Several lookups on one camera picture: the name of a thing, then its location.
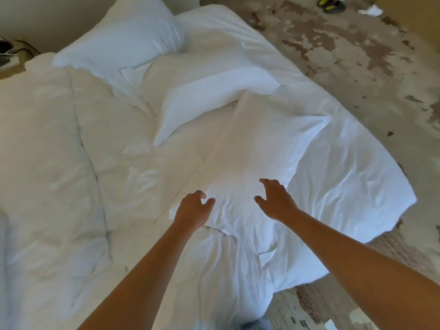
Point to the white duvet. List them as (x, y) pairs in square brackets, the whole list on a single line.
[(343, 175), (34, 134)]

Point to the wooden nightstand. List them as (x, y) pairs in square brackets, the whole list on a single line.
[(10, 73)]

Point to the person's right hand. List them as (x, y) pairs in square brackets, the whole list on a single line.
[(278, 202)]

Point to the person's left forearm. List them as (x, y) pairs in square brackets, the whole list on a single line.
[(144, 281)]

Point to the person's left hand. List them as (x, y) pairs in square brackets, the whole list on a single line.
[(192, 213)]

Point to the person's right forearm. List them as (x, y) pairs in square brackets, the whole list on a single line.
[(361, 261)]

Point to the white paper sheet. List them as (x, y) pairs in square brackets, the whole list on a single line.
[(331, 325)]

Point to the grey trousers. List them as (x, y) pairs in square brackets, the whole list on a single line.
[(256, 324)]

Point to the black clog yellow insole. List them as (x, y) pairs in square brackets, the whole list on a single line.
[(335, 8), (326, 0)]

